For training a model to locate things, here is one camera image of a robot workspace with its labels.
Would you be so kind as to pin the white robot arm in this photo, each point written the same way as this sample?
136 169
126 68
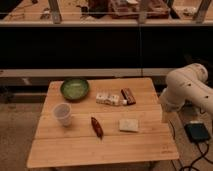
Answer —
187 84

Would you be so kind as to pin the long wooden shelf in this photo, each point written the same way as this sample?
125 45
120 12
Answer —
91 13

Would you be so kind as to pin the translucent white cup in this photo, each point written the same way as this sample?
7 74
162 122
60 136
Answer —
62 113

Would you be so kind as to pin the black power adapter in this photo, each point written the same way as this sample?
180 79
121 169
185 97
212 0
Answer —
197 132

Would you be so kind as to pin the wooden folding table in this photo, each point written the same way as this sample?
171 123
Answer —
103 134

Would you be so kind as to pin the brown tray on shelf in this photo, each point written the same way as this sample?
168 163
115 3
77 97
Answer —
131 8

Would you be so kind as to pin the white patterned box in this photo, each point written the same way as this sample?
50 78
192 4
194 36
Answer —
107 98

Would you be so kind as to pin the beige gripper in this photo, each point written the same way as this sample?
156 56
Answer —
166 114

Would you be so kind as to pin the green ceramic bowl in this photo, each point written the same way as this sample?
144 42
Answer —
74 89

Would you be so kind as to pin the brown chocolate bar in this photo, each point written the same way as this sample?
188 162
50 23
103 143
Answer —
128 96

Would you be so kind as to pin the red chili pepper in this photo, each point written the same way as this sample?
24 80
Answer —
97 127

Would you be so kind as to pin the white sponge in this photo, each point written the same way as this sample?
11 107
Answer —
129 125

